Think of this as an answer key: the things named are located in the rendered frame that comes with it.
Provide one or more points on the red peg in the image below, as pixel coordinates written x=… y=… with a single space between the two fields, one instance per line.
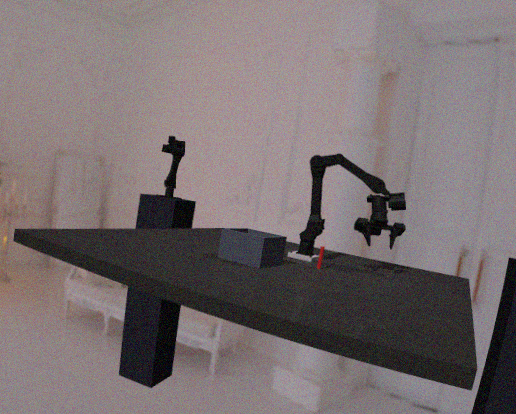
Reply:
x=320 y=257

